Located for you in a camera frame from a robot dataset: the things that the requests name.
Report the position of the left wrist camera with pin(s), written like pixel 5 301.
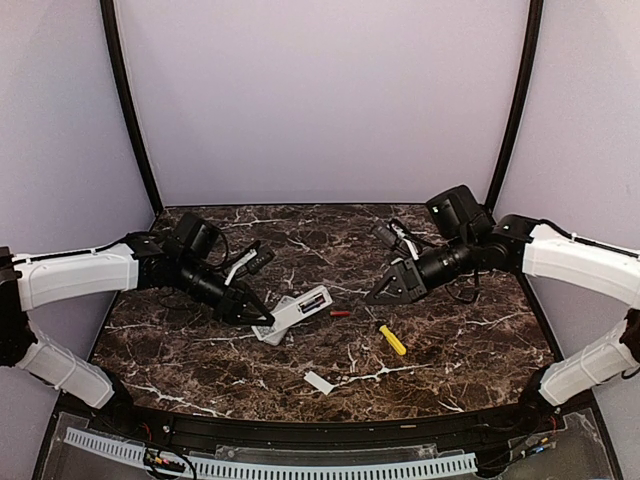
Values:
pixel 255 257

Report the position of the white remote control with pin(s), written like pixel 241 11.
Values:
pixel 272 325

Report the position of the black right frame post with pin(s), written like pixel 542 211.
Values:
pixel 519 98

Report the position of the long white battery cover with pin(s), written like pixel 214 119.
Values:
pixel 319 383

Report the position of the yellow handled screwdriver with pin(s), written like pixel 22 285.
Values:
pixel 383 328

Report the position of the purple AAA battery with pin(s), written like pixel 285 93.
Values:
pixel 311 304

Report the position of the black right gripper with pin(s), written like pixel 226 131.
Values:
pixel 409 278

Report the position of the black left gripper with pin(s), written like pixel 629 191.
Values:
pixel 234 301

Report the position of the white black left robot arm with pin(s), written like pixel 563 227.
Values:
pixel 137 261

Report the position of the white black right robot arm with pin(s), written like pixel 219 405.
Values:
pixel 516 244

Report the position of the white slotted cable duct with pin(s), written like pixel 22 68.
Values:
pixel 253 463

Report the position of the black left frame post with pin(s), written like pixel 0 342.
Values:
pixel 126 101

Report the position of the black front rail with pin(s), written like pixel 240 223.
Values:
pixel 485 430

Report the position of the white air conditioner remote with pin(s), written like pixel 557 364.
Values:
pixel 320 290

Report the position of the black frame post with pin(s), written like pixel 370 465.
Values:
pixel 126 101
pixel 519 98

